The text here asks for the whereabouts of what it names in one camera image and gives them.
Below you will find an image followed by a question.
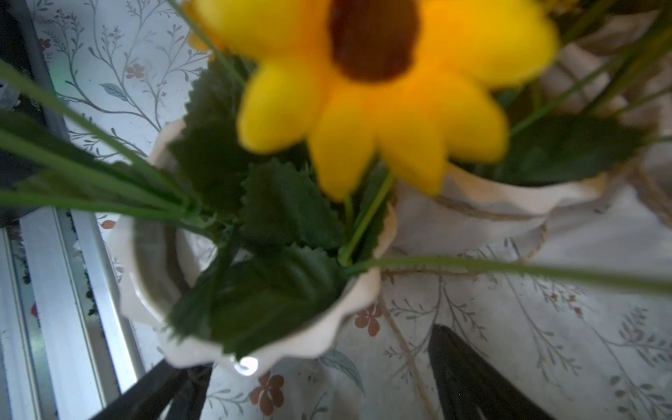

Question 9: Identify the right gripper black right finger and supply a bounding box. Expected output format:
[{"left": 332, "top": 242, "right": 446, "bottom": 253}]
[{"left": 428, "top": 324, "right": 551, "bottom": 419}]

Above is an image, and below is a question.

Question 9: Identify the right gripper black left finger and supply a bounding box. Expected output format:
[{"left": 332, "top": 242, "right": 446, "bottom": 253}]
[{"left": 93, "top": 360, "right": 213, "bottom": 420}]

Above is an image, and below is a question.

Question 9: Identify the shelf pot four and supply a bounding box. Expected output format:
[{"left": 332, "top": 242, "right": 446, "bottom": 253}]
[{"left": 1, "top": 1, "right": 671, "bottom": 366}]

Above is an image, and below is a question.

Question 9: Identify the shelf pot one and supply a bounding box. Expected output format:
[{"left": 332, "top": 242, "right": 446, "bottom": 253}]
[{"left": 394, "top": 1, "right": 671, "bottom": 256}]

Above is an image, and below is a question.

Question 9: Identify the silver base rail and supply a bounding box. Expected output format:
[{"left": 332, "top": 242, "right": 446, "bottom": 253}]
[{"left": 1, "top": 208, "right": 145, "bottom": 419}]

